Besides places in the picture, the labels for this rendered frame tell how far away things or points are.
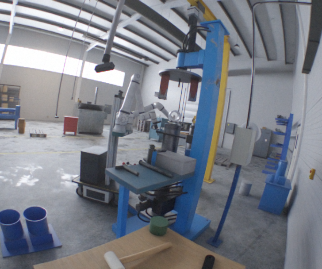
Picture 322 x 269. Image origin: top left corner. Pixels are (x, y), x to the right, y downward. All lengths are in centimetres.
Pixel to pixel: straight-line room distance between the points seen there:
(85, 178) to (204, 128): 200
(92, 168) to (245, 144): 218
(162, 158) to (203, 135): 53
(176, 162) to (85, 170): 170
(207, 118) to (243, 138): 45
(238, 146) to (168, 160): 79
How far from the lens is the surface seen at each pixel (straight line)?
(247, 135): 187
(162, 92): 216
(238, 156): 190
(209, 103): 184
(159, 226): 90
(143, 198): 225
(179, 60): 226
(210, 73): 193
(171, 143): 211
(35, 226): 203
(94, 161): 270
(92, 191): 282
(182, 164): 149
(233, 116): 1293
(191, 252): 88
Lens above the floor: 155
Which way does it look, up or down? 6 degrees down
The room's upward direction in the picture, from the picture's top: 9 degrees clockwise
